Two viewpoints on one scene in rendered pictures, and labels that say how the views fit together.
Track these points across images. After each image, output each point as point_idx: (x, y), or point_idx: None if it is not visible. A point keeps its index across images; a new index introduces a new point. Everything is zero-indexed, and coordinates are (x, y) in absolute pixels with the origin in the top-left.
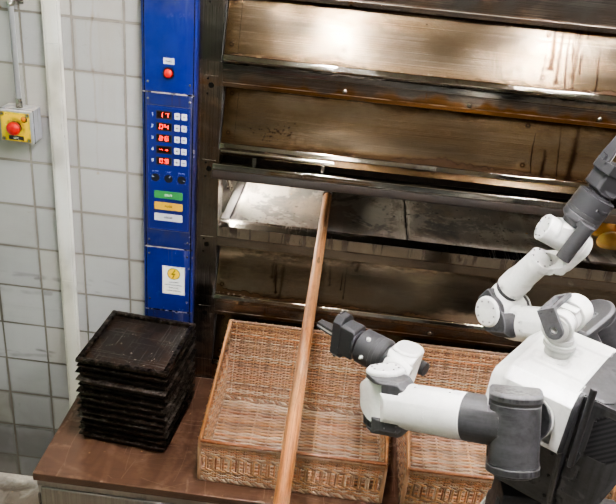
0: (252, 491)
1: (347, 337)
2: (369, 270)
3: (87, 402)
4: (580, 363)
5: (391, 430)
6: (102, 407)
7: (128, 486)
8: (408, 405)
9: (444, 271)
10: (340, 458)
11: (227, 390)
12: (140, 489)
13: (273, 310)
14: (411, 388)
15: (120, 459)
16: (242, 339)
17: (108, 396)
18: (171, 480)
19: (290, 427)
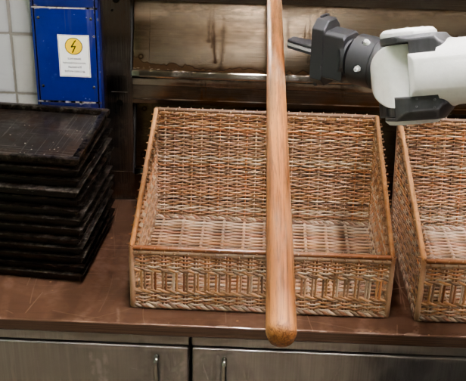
0: (209, 316)
1: (334, 47)
2: (341, 20)
3: None
4: None
5: (428, 106)
6: None
7: (36, 321)
8: (453, 58)
9: (445, 9)
10: (328, 255)
11: (159, 207)
12: (54, 323)
13: (213, 91)
14: (454, 38)
15: (22, 292)
16: (174, 133)
17: None
18: (95, 311)
19: (274, 129)
